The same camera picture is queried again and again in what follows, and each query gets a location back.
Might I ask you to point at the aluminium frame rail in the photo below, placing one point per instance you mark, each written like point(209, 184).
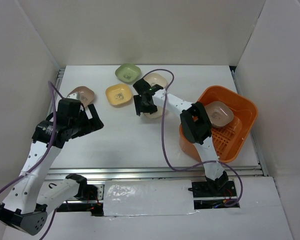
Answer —
point(129, 146)

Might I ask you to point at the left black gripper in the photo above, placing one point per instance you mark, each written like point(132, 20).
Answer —
point(92, 124)

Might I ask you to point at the white foil cover panel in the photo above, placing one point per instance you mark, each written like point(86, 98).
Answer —
point(148, 198)

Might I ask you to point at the brown plate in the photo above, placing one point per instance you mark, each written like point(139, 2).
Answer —
point(83, 94)
point(219, 114)

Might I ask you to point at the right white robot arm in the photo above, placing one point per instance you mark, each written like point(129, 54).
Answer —
point(195, 125)

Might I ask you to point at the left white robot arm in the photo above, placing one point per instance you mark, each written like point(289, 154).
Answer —
point(24, 208)

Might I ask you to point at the green plate at back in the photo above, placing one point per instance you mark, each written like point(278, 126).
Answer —
point(128, 73)

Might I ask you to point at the yellow square plate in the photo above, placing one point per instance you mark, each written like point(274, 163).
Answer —
point(118, 94)

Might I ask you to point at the orange plastic bin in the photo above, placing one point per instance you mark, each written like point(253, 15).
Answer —
point(228, 140)

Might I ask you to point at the cream plate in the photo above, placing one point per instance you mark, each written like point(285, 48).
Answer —
point(155, 79)
point(155, 115)

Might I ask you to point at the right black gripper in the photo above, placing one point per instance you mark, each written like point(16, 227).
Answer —
point(140, 109)

